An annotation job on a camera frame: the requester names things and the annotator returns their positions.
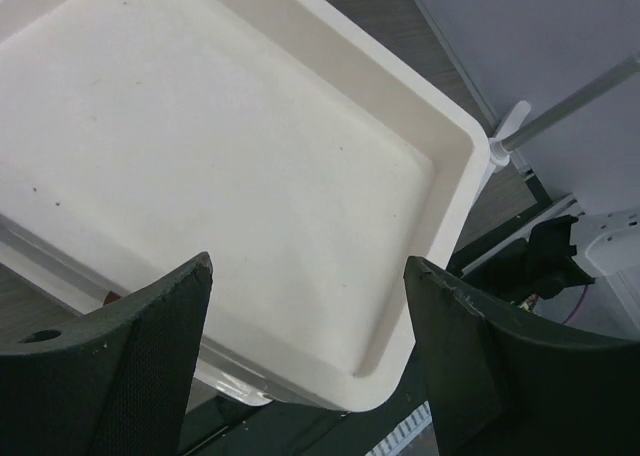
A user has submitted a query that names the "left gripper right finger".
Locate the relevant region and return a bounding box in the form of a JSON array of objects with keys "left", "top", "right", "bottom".
[{"left": 404, "top": 256, "right": 639, "bottom": 455}]

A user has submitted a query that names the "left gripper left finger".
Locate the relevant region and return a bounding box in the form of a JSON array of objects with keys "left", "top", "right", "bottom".
[{"left": 1, "top": 252, "right": 213, "bottom": 455}]

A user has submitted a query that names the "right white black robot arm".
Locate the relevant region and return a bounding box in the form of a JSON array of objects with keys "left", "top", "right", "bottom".
[{"left": 518, "top": 207, "right": 639, "bottom": 340}]

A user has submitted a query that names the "metal clothes rack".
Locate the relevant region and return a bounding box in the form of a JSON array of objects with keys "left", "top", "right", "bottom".
[{"left": 478, "top": 53, "right": 639, "bottom": 193}]

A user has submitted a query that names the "white plastic storage box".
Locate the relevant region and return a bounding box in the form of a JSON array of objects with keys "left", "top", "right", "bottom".
[{"left": 1, "top": 0, "right": 489, "bottom": 412}]

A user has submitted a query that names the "white slotted cable duct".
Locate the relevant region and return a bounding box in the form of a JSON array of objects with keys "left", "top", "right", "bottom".
[{"left": 366, "top": 401, "right": 433, "bottom": 456}]

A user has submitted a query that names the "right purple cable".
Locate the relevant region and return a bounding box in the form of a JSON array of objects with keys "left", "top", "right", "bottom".
[{"left": 562, "top": 283, "right": 594, "bottom": 327}]

